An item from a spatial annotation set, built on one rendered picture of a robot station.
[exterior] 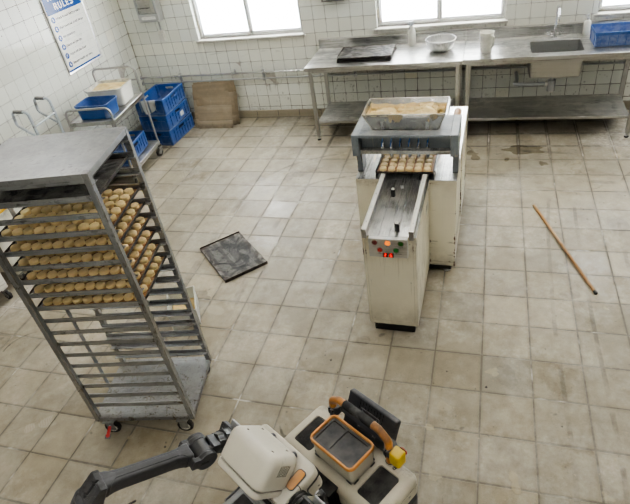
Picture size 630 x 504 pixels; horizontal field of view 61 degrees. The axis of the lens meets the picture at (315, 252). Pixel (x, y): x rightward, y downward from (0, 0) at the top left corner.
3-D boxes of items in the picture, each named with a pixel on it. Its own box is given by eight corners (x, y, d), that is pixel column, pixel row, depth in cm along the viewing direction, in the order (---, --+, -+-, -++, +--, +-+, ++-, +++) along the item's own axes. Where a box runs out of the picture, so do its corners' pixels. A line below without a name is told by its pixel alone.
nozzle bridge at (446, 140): (364, 157, 416) (360, 115, 395) (460, 158, 394) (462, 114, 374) (354, 178, 391) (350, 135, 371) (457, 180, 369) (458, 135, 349)
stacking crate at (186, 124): (170, 126, 749) (166, 112, 737) (195, 126, 736) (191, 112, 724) (147, 145, 704) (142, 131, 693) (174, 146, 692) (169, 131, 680)
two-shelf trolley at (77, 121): (124, 155, 690) (90, 67, 623) (166, 152, 679) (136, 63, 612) (93, 189, 624) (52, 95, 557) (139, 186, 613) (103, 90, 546)
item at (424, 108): (371, 109, 386) (370, 100, 383) (448, 107, 370) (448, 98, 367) (363, 124, 366) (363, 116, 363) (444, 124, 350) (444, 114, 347)
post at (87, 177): (195, 415, 330) (89, 170, 229) (194, 419, 327) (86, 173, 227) (191, 415, 330) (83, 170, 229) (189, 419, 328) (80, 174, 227)
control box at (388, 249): (370, 253, 341) (368, 235, 332) (408, 255, 333) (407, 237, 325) (369, 256, 338) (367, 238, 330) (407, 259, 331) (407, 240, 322)
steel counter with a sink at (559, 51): (314, 141, 647) (299, 36, 574) (328, 117, 699) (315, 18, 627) (632, 138, 549) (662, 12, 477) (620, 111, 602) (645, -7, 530)
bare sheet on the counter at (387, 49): (336, 59, 591) (336, 57, 590) (344, 47, 622) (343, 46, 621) (391, 55, 575) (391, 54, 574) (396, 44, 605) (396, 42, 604)
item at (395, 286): (387, 269, 436) (380, 171, 383) (430, 272, 425) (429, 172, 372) (370, 330, 383) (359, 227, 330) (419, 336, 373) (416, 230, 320)
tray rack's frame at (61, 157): (215, 365, 372) (127, 124, 266) (197, 429, 331) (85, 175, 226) (128, 368, 380) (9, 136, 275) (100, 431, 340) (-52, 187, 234)
